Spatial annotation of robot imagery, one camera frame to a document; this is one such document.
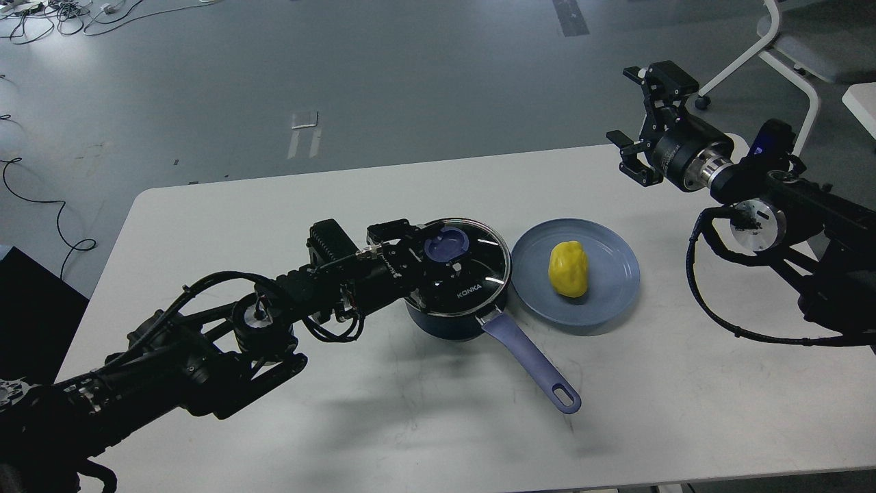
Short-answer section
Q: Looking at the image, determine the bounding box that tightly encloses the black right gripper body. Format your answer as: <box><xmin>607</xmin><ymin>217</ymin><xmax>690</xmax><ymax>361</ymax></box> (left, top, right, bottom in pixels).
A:
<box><xmin>639</xmin><ymin>110</ymin><xmax>734</xmax><ymax>192</ymax></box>

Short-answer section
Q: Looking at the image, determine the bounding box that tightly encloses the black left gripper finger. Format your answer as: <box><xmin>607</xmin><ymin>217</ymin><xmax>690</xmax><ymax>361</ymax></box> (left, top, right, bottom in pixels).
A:
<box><xmin>408</xmin><ymin>264</ymin><xmax>468</xmax><ymax>302</ymax></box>
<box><xmin>367</xmin><ymin>219</ymin><xmax>425</xmax><ymax>251</ymax></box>

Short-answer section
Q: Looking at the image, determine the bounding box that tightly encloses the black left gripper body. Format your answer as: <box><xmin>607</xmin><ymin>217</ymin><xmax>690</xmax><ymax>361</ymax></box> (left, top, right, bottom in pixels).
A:
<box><xmin>348</xmin><ymin>240</ymin><xmax>425</xmax><ymax>316</ymax></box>

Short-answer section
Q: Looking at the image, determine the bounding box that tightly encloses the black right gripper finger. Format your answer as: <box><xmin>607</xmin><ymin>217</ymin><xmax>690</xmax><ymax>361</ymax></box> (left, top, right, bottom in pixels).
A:
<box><xmin>623</xmin><ymin>60</ymin><xmax>700</xmax><ymax>121</ymax></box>
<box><xmin>606</xmin><ymin>130</ymin><xmax>663</xmax><ymax>187</ymax></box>

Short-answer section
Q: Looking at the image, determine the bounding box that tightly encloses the glass lid blue knob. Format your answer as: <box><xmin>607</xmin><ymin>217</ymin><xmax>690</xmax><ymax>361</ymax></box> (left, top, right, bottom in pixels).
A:
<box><xmin>405</xmin><ymin>218</ymin><xmax>512</xmax><ymax>316</ymax></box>

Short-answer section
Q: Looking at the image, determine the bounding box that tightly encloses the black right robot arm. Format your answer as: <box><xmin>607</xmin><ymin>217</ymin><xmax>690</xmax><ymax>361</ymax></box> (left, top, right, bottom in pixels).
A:
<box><xmin>605</xmin><ymin>60</ymin><xmax>874</xmax><ymax>349</ymax></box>

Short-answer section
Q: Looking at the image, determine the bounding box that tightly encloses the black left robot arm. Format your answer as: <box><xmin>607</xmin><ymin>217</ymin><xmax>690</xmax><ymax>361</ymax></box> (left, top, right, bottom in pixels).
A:
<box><xmin>2</xmin><ymin>219</ymin><xmax>472</xmax><ymax>492</ymax></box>

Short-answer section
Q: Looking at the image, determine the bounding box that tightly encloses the blue plate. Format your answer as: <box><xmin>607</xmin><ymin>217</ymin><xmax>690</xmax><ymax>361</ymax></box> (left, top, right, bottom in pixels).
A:
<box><xmin>512</xmin><ymin>218</ymin><xmax>639</xmax><ymax>328</ymax></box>

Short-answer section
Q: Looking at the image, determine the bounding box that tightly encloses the white table corner right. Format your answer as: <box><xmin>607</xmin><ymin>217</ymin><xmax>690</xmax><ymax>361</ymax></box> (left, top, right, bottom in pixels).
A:
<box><xmin>841</xmin><ymin>82</ymin><xmax>875</xmax><ymax>140</ymax></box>

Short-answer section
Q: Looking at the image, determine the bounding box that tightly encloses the black box left edge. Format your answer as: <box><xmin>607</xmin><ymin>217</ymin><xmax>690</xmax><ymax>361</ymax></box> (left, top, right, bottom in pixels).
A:
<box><xmin>1</xmin><ymin>244</ymin><xmax>90</xmax><ymax>385</ymax></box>

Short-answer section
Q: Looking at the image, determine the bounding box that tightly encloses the white frame grey chair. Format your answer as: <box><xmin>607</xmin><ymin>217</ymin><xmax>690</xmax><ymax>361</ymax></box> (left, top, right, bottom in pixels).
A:
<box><xmin>695</xmin><ymin>1</ymin><xmax>875</xmax><ymax>156</ymax></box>

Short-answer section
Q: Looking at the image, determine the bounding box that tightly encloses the dark blue saucepan purple handle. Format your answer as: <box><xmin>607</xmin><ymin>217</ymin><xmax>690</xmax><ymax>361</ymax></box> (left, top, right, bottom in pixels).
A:
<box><xmin>404</xmin><ymin>219</ymin><xmax>582</xmax><ymax>415</ymax></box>

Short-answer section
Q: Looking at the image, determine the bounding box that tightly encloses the black floor cable left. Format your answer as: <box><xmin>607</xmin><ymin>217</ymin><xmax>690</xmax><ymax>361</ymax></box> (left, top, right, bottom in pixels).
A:
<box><xmin>0</xmin><ymin>156</ymin><xmax>97</xmax><ymax>280</ymax></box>

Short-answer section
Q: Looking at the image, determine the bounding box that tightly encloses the tangle of floor cables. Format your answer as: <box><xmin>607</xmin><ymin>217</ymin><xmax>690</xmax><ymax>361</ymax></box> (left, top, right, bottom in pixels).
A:
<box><xmin>0</xmin><ymin>0</ymin><xmax>220</xmax><ymax>43</ymax></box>

